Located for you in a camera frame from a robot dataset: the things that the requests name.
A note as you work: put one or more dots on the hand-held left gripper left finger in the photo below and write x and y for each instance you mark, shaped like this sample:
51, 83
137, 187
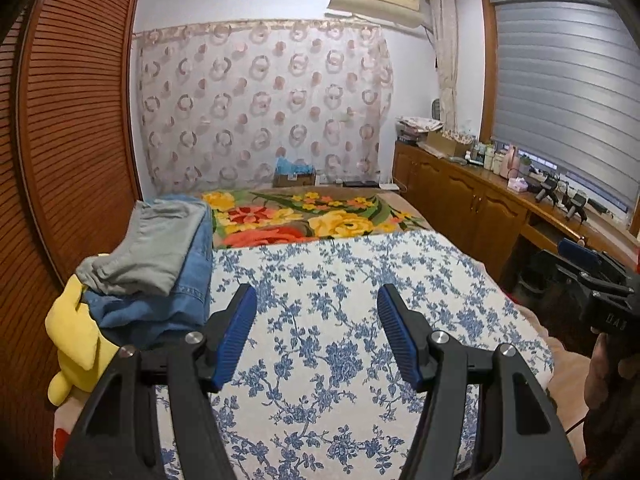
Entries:
235, 330

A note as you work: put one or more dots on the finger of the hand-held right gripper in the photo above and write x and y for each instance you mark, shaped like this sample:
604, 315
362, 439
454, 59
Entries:
577, 251
600, 280

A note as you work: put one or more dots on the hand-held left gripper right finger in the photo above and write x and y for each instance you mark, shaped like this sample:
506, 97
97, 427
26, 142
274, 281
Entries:
400, 335

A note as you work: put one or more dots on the grey pants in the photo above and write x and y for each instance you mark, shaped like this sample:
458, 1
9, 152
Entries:
150, 250

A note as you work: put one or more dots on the person's right forearm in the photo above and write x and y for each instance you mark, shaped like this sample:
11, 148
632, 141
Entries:
615, 440

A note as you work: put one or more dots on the person's right hand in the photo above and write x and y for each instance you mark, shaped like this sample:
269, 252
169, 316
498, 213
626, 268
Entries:
607, 370

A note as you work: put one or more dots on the blue jeans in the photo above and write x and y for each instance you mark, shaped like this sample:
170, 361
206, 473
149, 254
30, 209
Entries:
195, 285

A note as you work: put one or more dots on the blue floral bedsheet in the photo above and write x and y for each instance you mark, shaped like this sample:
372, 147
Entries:
325, 310

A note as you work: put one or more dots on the pink tissue box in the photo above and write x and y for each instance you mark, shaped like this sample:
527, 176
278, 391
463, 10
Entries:
518, 185

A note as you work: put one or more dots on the group of toiletry bottles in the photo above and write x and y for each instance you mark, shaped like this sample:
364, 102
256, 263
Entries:
497, 160

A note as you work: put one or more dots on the wooden cabinet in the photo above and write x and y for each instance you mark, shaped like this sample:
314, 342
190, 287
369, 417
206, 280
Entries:
465, 205

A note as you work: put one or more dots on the colourful flower blanket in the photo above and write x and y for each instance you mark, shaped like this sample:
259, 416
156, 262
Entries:
310, 215

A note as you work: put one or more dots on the yellow plush toy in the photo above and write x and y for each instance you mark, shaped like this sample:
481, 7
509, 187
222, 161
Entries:
75, 335

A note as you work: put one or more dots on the grey window blind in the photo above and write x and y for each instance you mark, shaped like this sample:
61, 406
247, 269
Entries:
565, 85

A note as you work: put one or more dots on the open cardboard box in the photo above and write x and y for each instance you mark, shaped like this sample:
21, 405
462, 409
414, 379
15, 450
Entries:
447, 144

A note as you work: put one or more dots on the small grey fan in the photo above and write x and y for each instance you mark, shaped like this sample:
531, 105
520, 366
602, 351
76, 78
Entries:
436, 108

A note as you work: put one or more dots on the stack of magazines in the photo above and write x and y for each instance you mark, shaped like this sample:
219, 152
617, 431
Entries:
417, 126

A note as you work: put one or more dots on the circle-patterned sheer curtain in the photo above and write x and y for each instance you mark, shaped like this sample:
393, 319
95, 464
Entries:
260, 100

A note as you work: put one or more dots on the beige tied curtain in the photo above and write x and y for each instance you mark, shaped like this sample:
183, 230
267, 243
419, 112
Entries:
445, 50

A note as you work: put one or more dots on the wooden louvered wardrobe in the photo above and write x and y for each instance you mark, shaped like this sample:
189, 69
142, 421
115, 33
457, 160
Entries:
75, 135

